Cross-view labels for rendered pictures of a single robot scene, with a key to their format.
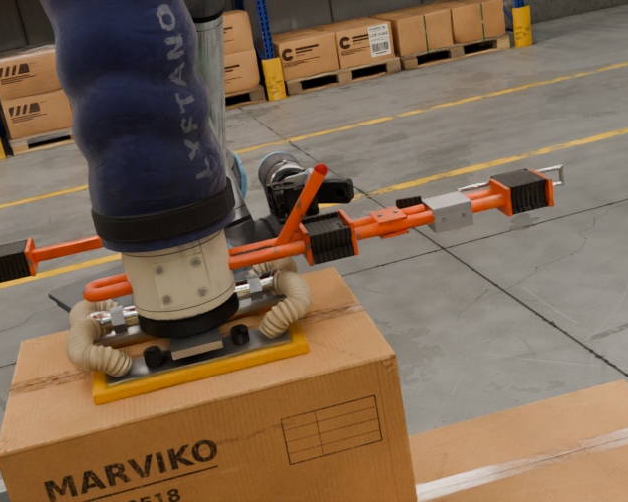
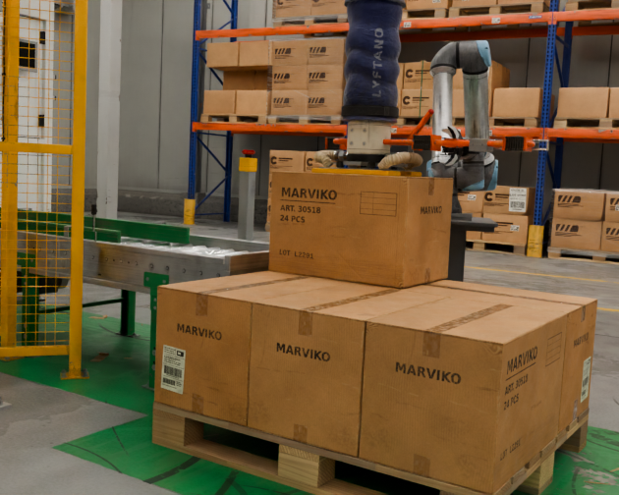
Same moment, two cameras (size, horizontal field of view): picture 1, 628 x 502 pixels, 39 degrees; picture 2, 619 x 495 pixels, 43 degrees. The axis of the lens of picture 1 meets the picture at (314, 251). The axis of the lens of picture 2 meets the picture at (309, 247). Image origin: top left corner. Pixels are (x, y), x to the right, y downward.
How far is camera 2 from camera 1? 210 cm
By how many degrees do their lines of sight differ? 43
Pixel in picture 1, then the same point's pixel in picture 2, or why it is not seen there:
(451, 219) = (477, 145)
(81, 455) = (295, 181)
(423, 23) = not seen: outside the picture
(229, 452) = (340, 198)
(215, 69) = (478, 102)
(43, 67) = (590, 201)
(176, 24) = (382, 36)
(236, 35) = not seen: outside the picture
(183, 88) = (378, 60)
